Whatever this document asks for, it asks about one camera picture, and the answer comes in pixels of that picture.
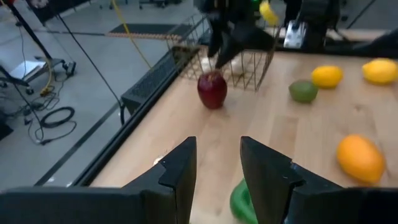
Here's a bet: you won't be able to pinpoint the white sheet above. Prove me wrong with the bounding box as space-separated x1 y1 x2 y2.
9 60 47 80

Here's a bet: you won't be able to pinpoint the yellow lemon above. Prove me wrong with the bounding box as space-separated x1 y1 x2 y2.
310 65 345 90
362 58 398 85

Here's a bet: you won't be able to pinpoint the wire basket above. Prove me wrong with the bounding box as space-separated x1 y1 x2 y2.
166 14 280 93

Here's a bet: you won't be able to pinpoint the yellow cable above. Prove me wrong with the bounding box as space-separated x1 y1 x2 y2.
111 0 153 69

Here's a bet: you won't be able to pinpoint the orange citrus fruit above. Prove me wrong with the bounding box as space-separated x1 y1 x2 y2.
336 134 386 184

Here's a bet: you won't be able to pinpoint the thin black cable bundle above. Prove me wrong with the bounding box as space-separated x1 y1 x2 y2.
23 102 78 146

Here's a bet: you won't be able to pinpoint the white garlic bulb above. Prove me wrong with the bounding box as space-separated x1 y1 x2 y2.
199 55 216 74
231 58 249 78

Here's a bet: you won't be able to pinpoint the green bell pepper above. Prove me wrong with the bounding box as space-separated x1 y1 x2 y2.
229 179 259 224

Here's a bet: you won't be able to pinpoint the long black cable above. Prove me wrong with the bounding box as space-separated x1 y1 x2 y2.
57 14 126 125

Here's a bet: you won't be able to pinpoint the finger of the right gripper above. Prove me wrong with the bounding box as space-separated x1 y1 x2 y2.
215 32 246 70
207 29 223 58

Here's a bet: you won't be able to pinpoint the green lime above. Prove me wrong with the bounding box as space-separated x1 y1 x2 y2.
288 80 319 104

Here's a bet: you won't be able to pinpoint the black wheeled stand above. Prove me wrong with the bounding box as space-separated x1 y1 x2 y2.
0 0 77 96

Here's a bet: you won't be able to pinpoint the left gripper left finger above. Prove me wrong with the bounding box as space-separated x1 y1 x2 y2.
123 136 198 224

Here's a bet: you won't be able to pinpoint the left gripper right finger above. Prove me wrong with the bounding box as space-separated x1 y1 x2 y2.
239 136 343 224

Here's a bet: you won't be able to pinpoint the black mat orange stripes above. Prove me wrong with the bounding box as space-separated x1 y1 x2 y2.
105 23 195 41

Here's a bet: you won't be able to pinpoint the coiled black cable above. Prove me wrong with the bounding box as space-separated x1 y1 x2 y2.
39 106 76 129

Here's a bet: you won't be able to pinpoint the dark red apple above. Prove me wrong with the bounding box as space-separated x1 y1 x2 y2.
197 70 228 110

